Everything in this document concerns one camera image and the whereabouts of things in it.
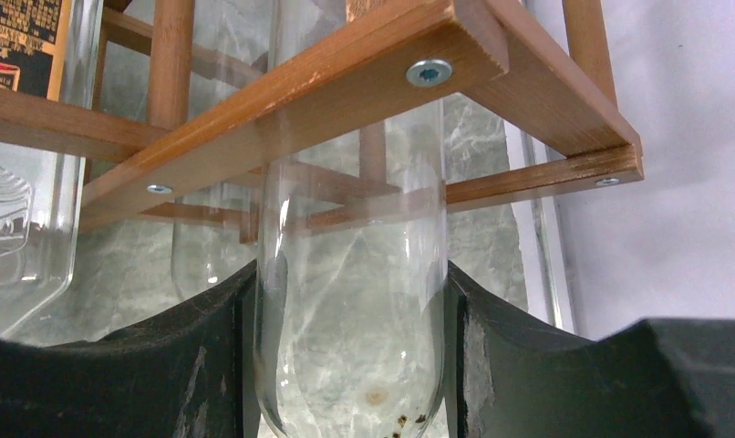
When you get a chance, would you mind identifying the clear round glass bottle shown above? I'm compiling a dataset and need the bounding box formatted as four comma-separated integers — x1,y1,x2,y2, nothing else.
253,1,447,437

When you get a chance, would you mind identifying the clear labelled liquor bottle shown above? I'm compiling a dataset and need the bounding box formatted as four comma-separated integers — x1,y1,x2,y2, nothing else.
0,1,101,338

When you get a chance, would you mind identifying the brown wooden wine rack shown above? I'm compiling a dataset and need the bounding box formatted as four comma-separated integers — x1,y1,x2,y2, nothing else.
0,1,644,231

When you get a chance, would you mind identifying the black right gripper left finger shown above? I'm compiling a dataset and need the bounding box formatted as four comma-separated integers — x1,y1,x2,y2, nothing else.
0,263,260,437

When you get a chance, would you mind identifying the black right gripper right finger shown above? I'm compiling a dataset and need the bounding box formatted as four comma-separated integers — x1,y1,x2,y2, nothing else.
443,265,735,437

